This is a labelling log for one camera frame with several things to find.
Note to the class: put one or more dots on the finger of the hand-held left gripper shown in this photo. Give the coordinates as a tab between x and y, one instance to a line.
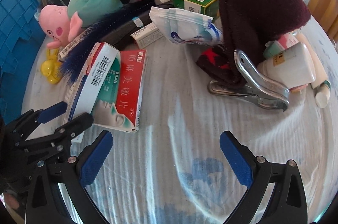
79	123
52	111

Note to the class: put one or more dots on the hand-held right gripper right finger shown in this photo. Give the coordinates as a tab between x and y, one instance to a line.
235	160

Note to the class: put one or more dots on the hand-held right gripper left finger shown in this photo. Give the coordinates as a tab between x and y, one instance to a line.
96	160

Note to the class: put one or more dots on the yellow plastic toy tongs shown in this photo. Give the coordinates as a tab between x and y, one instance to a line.
50	69

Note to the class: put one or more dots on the blue white medicine box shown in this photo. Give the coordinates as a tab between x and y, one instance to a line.
87	81

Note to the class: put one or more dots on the metal spring clamp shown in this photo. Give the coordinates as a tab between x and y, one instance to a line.
253	81

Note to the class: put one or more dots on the blue plastic crate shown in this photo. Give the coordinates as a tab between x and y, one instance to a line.
18	28

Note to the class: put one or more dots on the dark blue feather wand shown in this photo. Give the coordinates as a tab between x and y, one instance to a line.
79	54

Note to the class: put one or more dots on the white floral bed sheet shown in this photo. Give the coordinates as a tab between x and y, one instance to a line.
171	160

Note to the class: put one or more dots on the black folding umbrella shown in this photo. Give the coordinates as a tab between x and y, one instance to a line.
121	31

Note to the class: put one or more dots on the small white medicine box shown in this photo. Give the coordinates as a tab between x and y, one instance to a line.
148	37

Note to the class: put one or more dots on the beige cosmetic tube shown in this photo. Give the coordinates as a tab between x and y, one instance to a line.
320	91

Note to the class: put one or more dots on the small pink green box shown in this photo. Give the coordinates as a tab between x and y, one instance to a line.
282	44

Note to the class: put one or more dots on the white blue mask pouch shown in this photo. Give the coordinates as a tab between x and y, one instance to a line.
182	25

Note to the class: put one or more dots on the dark maroon socks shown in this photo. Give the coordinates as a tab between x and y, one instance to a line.
253	9

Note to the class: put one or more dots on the wooden headboard post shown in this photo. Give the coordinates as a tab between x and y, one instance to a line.
326	7

